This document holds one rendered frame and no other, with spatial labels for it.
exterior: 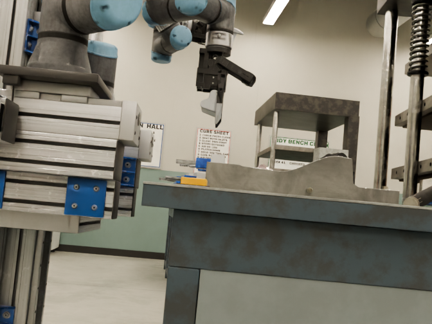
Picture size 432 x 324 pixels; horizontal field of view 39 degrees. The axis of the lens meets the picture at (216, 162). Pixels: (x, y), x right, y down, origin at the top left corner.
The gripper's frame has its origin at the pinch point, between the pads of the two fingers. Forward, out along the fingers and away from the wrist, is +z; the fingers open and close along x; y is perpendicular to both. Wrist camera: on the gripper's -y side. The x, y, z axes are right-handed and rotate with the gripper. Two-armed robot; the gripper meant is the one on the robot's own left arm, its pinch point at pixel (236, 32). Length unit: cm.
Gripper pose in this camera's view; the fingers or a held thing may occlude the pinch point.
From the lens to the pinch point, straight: 238.1
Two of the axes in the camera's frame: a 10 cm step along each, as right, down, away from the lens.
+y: -1.6, 9.9, 0.4
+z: 8.8, 1.2, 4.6
